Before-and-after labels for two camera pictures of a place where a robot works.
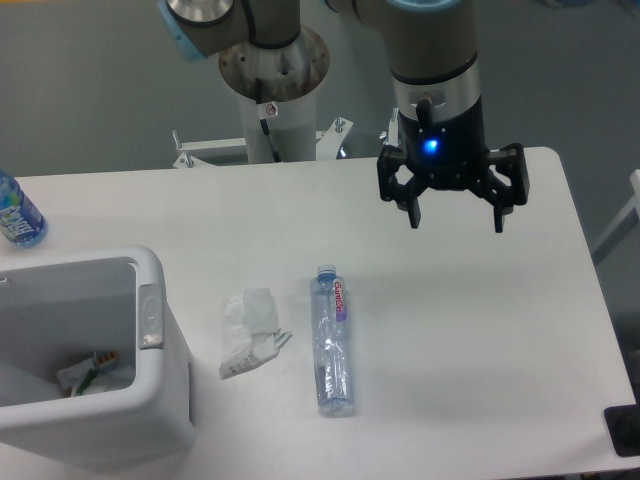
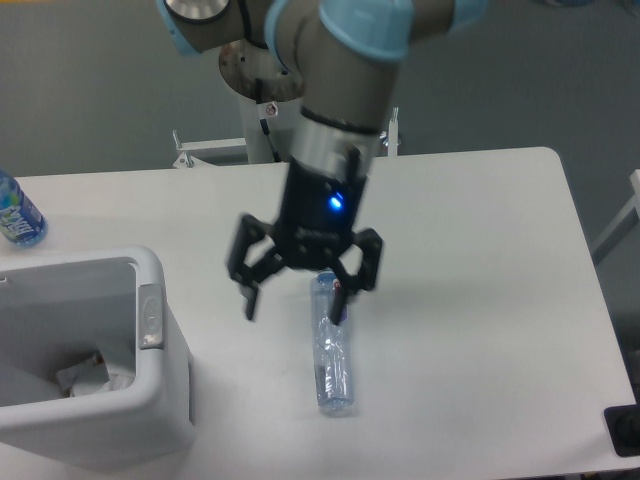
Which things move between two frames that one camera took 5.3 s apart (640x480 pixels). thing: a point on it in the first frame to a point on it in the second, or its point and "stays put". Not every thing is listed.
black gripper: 451,153 to 313,232
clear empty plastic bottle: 331,308 stays put
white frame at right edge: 621,226 stays put
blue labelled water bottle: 21,221 stays put
